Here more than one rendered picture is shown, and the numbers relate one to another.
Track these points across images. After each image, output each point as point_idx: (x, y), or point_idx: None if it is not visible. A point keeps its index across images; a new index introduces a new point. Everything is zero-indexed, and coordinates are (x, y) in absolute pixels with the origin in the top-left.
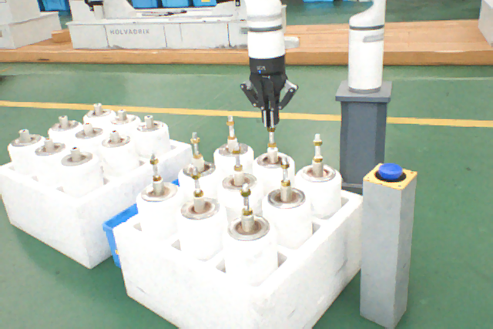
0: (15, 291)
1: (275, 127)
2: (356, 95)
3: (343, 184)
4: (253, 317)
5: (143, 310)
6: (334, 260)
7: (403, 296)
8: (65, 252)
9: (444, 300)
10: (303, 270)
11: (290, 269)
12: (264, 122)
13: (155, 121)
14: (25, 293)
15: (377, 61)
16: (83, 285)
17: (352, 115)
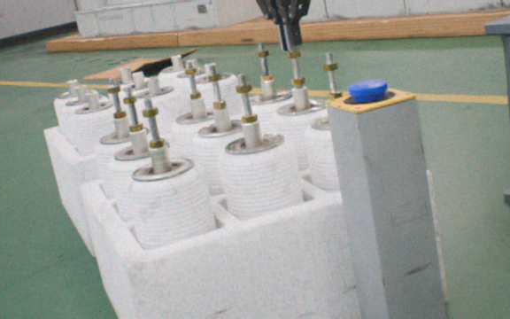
0: (11, 266)
1: (299, 52)
2: None
3: None
4: (130, 291)
5: (106, 306)
6: (337, 262)
7: None
8: (81, 236)
9: None
10: (242, 250)
11: (209, 238)
12: (280, 42)
13: (224, 73)
14: (16, 269)
15: None
16: (73, 271)
17: None
